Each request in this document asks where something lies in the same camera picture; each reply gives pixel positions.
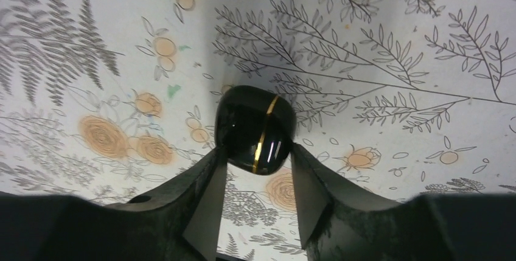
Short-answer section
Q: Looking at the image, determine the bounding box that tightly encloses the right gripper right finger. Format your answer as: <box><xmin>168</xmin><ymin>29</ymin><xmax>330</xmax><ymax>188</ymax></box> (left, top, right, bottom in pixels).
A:
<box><xmin>291</xmin><ymin>144</ymin><xmax>403</xmax><ymax>260</ymax></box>

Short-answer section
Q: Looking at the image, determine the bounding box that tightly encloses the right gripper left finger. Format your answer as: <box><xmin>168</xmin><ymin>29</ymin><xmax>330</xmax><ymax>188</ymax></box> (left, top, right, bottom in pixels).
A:
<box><xmin>107</xmin><ymin>147</ymin><xmax>228</xmax><ymax>260</ymax></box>

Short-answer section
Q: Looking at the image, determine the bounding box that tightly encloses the floral patterned table mat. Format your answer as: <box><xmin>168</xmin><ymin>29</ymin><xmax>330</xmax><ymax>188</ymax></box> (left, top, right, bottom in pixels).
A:
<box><xmin>1</xmin><ymin>0</ymin><xmax>515</xmax><ymax>260</ymax></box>

